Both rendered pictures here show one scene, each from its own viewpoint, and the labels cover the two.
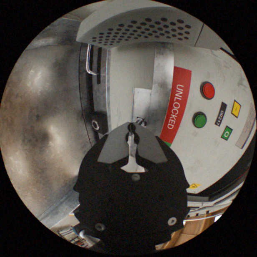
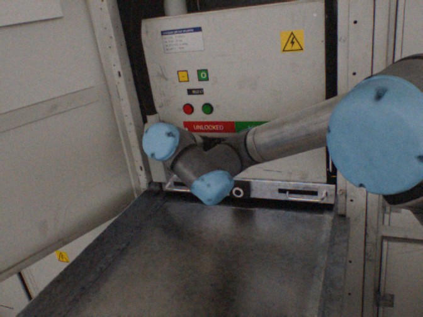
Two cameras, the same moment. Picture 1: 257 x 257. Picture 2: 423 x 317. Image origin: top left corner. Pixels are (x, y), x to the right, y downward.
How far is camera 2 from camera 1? 0.99 m
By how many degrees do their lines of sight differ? 54
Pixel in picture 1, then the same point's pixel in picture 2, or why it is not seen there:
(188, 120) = (211, 116)
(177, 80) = (192, 129)
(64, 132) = (230, 222)
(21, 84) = (165, 234)
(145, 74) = not seen: hidden behind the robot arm
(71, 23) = (143, 195)
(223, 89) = (180, 95)
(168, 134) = (227, 126)
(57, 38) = (148, 212)
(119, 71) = not seen: hidden behind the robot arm
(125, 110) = not seen: hidden behind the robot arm
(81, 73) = (193, 202)
